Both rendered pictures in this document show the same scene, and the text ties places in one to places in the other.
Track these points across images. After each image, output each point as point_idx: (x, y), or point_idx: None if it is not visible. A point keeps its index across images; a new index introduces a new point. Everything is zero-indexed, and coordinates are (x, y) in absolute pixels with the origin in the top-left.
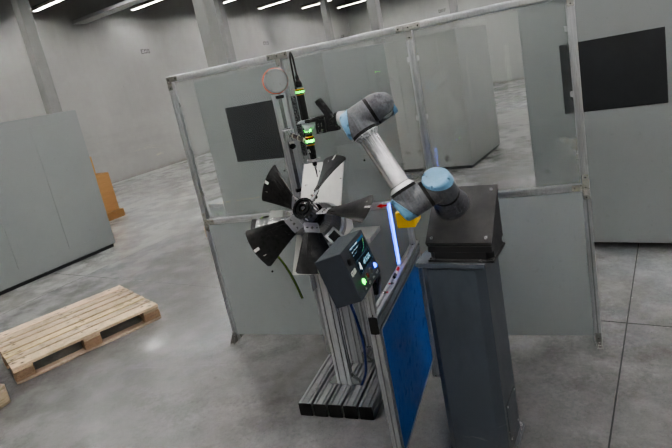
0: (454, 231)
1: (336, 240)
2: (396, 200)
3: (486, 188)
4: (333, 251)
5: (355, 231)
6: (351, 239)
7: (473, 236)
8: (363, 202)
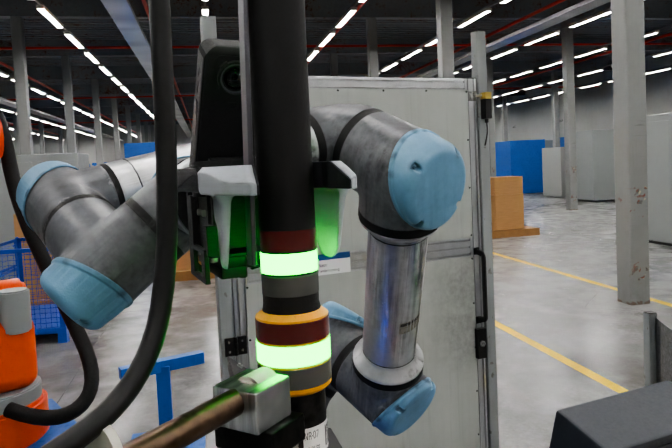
0: (329, 447)
1: (625, 441)
2: (423, 375)
3: (238, 368)
4: (668, 402)
5: (570, 416)
6: (609, 396)
7: (328, 435)
8: None
